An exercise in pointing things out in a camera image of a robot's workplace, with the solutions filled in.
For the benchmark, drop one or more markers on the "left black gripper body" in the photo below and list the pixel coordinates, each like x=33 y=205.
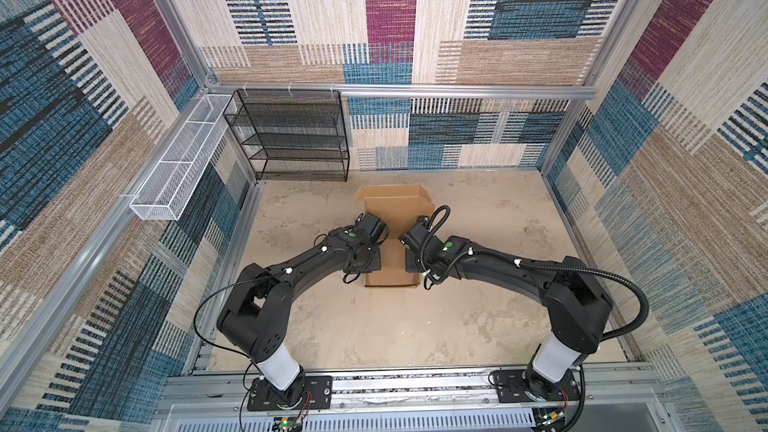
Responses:
x=372 y=262

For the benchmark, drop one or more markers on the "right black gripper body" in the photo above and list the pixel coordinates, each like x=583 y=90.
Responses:
x=414 y=264

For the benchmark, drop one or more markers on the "brown cardboard box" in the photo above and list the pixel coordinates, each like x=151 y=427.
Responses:
x=399 y=207

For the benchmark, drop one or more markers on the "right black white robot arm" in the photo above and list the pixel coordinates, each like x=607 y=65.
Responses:
x=577 y=304

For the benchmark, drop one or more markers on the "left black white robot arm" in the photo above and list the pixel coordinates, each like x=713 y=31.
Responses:
x=255 y=316

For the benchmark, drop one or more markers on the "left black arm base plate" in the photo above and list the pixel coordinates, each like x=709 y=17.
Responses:
x=312 y=391

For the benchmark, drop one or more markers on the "black wire shelf rack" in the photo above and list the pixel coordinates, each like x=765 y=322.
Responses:
x=298 y=135

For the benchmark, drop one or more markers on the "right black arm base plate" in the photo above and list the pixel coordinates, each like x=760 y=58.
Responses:
x=523 y=385

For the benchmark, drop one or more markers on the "white wire mesh basket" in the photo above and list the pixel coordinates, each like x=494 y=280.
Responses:
x=166 y=192

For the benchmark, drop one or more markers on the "aluminium front rail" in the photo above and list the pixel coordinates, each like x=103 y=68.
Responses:
x=599 y=397

